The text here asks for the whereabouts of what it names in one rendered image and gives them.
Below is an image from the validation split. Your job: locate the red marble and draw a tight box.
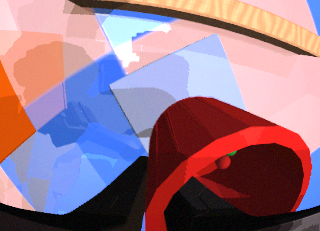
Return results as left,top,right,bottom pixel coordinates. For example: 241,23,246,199
215,154,229,168

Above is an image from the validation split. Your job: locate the red cup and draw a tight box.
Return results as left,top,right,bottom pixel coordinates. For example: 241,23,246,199
144,96,312,231

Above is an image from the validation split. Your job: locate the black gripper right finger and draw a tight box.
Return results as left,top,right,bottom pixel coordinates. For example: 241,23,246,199
164,176,320,231

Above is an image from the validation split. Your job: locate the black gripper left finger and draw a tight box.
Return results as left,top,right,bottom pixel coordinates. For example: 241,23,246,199
0,156,148,231

